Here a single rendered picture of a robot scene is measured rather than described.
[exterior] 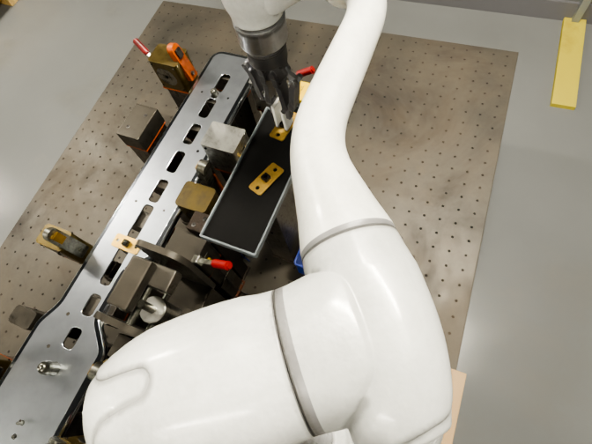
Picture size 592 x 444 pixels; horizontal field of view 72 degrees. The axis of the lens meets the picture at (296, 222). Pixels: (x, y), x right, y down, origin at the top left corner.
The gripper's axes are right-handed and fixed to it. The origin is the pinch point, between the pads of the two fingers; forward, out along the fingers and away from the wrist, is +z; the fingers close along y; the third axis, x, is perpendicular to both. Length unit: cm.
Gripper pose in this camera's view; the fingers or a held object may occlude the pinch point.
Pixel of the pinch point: (282, 114)
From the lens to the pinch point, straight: 94.5
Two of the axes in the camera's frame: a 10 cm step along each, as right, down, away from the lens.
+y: -8.6, -4.1, 3.1
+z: 1.3, 4.1, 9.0
